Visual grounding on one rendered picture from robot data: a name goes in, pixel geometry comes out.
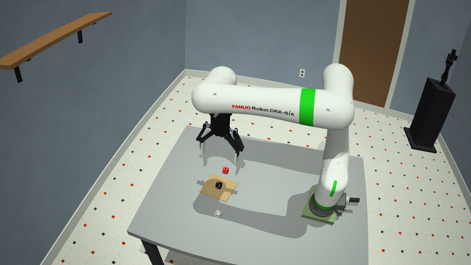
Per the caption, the tan mat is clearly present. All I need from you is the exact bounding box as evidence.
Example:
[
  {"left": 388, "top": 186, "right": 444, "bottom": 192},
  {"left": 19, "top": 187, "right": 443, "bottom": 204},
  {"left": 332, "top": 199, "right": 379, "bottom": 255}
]
[{"left": 199, "top": 174, "right": 238, "bottom": 202}]

